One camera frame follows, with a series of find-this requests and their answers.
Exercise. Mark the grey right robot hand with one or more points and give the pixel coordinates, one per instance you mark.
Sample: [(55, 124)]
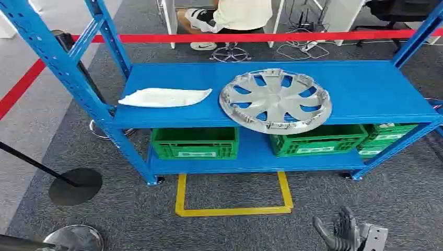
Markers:
[(344, 235)]

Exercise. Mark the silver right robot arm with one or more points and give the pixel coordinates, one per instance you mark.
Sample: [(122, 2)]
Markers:
[(375, 239)]

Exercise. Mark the green plastic crate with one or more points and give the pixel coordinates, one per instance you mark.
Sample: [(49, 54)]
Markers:
[(193, 149), (318, 147), (384, 137)]

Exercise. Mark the yellow floor tape outline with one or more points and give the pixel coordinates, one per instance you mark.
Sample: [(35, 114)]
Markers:
[(235, 210)]

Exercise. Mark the blue metal shelf rack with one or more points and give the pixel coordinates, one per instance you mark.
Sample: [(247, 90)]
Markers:
[(363, 90)]

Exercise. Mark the silver plastic wheel hubcap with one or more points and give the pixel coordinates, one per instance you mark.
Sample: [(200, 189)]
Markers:
[(275, 100)]

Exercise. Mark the white power strip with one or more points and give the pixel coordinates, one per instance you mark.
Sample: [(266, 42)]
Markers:
[(309, 46)]

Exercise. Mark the red barrier belt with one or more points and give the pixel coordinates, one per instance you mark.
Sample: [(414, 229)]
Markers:
[(277, 37), (19, 90)]

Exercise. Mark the black router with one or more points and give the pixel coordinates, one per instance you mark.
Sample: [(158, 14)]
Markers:
[(306, 25)]

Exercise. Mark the chrome swivel chair base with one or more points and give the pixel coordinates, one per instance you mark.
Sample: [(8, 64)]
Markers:
[(230, 54)]

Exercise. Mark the white desk side panel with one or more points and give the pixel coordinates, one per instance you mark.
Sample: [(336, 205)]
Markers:
[(341, 15)]

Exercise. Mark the white curved plastic panel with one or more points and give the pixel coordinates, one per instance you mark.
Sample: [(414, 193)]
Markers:
[(162, 97)]

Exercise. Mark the white desk leg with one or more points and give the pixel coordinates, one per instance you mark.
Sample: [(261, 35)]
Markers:
[(277, 17), (170, 17)]

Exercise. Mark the black office chair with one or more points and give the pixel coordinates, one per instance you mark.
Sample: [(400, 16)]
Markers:
[(398, 10)]

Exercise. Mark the person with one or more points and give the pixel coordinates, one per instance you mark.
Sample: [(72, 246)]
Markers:
[(242, 14)]

